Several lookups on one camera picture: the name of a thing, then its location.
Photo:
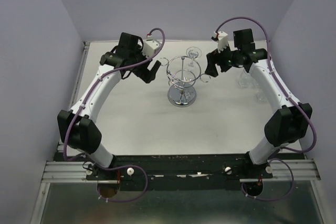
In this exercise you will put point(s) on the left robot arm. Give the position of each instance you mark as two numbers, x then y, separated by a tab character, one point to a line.
77	126

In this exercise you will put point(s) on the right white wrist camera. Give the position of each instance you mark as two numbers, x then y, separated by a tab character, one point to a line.
222	40

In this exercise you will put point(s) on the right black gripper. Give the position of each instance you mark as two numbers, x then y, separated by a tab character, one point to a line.
214	57

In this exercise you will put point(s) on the clear wine glass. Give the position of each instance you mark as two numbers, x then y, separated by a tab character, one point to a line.
245	80

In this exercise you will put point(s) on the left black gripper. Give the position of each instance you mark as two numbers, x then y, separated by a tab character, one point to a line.
146	75

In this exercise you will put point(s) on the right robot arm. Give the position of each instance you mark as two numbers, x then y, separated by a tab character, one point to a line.
289	116

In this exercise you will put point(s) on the aluminium rail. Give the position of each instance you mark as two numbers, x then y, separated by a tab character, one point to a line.
281	171

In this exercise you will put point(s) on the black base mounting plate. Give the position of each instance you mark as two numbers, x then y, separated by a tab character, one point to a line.
180	172

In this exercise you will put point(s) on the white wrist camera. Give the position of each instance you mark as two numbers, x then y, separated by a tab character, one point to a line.
222	40
150	47

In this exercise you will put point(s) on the chrome wine glass rack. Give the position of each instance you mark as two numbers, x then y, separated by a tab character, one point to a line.
183	72

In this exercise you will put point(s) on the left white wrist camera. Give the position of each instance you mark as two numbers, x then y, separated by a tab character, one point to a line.
150	47

